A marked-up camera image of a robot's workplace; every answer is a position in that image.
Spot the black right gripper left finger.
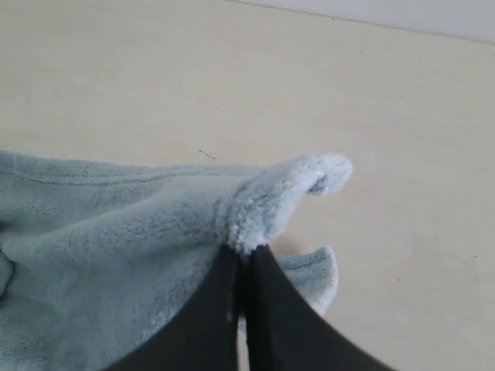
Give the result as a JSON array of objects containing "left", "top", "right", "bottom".
[{"left": 108, "top": 246, "right": 239, "bottom": 371}]

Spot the light blue terry towel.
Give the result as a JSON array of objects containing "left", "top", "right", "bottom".
[{"left": 1, "top": 151, "right": 353, "bottom": 370}]

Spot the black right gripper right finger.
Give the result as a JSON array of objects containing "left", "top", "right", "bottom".
[{"left": 245, "top": 246, "right": 391, "bottom": 371}]

